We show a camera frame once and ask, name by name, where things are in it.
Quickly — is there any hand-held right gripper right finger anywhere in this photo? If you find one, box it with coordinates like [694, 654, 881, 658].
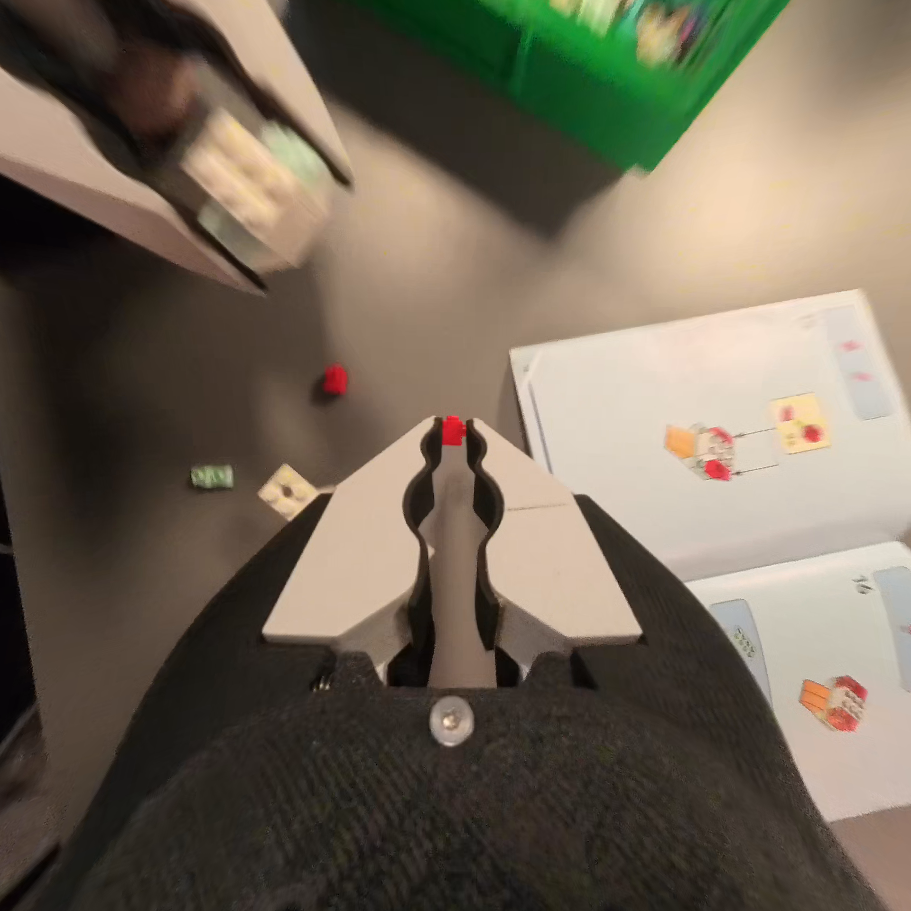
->
[464, 416, 645, 677]

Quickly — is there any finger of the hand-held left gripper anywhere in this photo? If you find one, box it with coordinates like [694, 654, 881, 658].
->
[178, 0, 355, 189]
[0, 70, 270, 296]

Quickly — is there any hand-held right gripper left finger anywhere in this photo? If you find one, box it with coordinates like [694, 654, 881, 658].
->
[262, 415, 444, 677]

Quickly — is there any white chicken lego assembly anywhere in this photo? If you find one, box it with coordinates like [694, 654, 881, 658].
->
[181, 107, 335, 275]

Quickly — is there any white square lego plate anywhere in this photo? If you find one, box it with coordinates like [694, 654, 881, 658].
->
[258, 464, 317, 519]

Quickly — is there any lego instruction booklet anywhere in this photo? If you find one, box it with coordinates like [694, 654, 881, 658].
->
[509, 288, 911, 823]

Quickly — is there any green plastic bin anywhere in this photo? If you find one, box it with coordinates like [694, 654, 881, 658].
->
[342, 0, 791, 173]

